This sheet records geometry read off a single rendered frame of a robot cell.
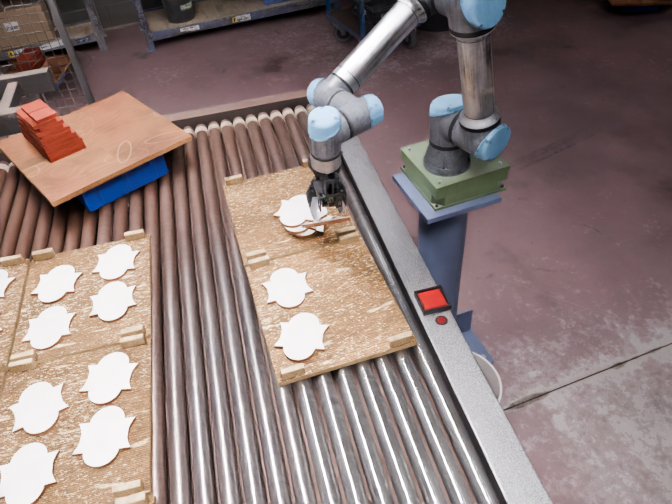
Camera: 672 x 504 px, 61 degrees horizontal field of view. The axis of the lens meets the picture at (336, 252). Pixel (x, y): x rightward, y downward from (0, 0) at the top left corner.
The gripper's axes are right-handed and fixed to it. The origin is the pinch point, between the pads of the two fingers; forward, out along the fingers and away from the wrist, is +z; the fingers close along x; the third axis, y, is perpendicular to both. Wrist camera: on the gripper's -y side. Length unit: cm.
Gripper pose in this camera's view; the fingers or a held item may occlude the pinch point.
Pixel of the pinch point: (326, 211)
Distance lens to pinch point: 158.5
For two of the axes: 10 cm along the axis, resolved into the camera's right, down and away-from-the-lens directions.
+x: 9.6, -2.5, 1.6
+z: 0.2, 6.0, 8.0
